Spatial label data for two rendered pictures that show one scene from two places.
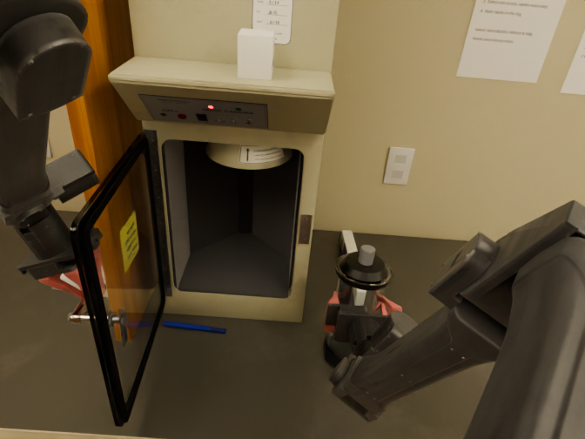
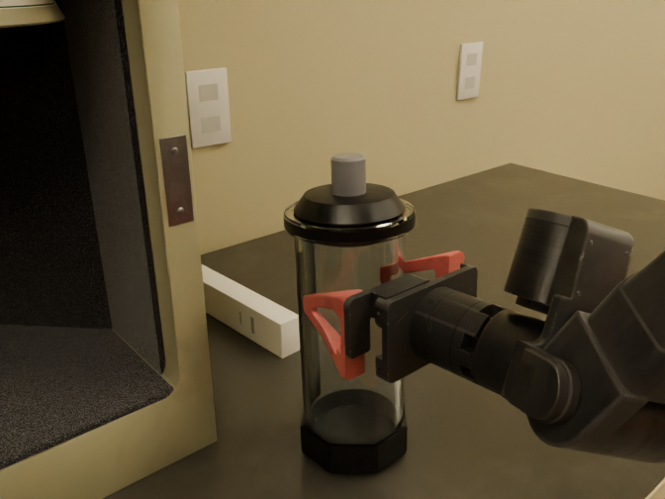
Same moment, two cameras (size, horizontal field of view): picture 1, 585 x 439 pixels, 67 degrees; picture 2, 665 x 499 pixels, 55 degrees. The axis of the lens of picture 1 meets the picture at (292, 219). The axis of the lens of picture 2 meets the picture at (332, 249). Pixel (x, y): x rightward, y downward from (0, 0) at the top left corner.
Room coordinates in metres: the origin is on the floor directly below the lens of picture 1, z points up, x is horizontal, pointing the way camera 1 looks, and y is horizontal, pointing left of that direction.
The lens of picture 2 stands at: (0.29, 0.18, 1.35)
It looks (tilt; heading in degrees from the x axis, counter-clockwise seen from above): 23 degrees down; 321
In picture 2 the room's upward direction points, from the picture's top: straight up
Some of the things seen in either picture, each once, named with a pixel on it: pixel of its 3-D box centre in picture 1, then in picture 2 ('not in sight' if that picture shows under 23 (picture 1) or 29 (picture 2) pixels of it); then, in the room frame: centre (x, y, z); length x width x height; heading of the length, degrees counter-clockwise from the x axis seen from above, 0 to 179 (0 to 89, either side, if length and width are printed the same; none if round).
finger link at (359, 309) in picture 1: (343, 309); (355, 315); (0.62, -0.11, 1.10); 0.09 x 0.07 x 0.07; 2
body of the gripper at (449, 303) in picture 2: (366, 337); (454, 331); (0.55, -0.15, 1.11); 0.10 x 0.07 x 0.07; 92
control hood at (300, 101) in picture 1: (227, 104); not in sight; (0.67, 0.12, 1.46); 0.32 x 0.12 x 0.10; 91
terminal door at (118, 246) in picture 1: (131, 276); not in sight; (0.56, 0.26, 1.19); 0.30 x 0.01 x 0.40; 3
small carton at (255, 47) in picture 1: (256, 54); not in sight; (0.67, 0.07, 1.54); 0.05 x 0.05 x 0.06; 2
